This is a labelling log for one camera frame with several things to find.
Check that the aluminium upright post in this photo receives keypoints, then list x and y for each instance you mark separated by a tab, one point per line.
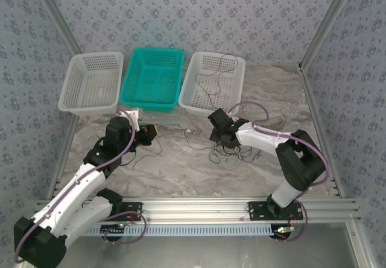
55	11
330	17

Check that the black controller board with LED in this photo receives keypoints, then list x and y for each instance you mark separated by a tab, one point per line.
111	230
283	230

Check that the teal plastic mesh basket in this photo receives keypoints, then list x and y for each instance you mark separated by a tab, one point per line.
150	81

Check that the aluminium mounting rail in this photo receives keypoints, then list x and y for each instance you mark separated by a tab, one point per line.
196	209

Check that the aluminium frame leg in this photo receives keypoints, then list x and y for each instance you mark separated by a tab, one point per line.
359	247

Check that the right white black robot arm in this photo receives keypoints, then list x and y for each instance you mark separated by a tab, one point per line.
256	142

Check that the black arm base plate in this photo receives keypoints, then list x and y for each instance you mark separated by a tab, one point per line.
132	212
256	212

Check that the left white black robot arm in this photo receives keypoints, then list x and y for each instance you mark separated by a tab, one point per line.
69	189

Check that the white plastic mesh basket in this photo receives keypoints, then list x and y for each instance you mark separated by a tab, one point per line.
229	99
90	81

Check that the grey metal panel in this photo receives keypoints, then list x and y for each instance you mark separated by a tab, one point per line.
196	253

